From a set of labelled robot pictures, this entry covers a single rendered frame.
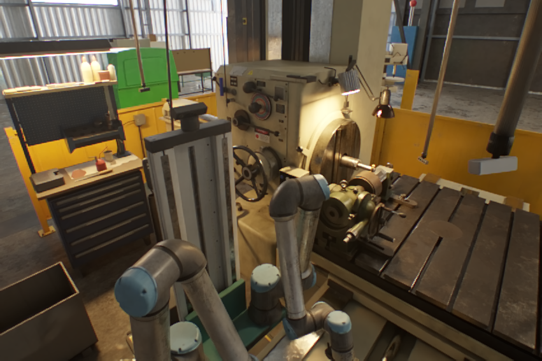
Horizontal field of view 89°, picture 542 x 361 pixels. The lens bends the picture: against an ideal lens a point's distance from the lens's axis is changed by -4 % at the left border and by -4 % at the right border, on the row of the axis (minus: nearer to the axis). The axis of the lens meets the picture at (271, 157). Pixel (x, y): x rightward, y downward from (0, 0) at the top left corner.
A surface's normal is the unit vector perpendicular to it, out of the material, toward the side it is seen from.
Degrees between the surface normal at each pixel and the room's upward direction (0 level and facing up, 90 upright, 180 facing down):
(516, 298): 0
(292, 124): 90
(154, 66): 84
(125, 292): 83
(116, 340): 0
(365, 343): 0
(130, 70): 84
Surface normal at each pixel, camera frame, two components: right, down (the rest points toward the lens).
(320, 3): -0.67, 0.30
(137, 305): -0.34, 0.25
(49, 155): 0.75, 0.27
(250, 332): 0.00, -0.91
